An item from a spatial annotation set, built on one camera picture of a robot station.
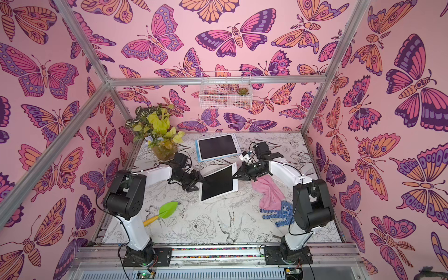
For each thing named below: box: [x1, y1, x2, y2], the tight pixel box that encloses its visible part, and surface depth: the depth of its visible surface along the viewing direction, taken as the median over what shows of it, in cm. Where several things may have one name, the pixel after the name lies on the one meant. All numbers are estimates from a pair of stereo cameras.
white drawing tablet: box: [198, 162, 239, 202], surface depth 91 cm
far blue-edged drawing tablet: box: [194, 133, 243, 163], surface depth 115 cm
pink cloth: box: [251, 173, 286, 212], surface depth 91 cm
